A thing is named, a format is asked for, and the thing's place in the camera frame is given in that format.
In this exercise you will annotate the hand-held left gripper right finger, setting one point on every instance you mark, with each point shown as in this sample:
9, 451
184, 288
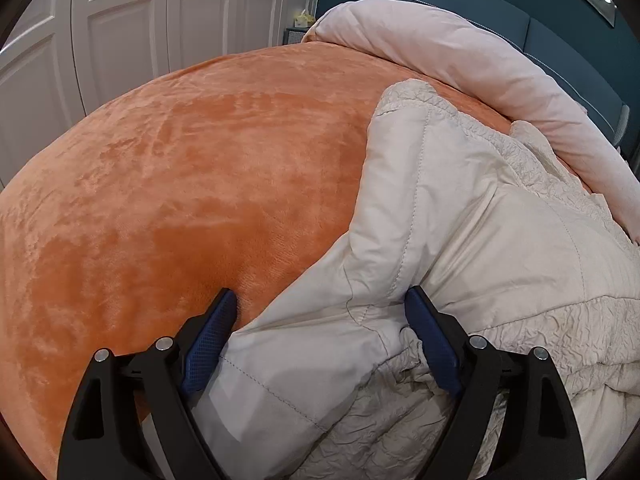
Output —
434, 340

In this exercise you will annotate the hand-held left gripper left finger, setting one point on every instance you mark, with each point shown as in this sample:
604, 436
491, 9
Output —
210, 340

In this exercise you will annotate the beige quilted jacket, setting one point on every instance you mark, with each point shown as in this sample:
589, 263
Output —
450, 210

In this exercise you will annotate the orange velvet blanket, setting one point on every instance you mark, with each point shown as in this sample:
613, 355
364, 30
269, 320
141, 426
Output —
175, 185

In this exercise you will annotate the pale pink duvet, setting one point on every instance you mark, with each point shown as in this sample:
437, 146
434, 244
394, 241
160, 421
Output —
450, 45

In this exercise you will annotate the small nightstand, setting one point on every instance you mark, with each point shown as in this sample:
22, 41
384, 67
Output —
295, 35

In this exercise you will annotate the white panelled wardrobe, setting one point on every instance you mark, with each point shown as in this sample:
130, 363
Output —
125, 20

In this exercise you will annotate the yellow tissue box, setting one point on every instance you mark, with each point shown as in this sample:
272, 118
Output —
303, 19

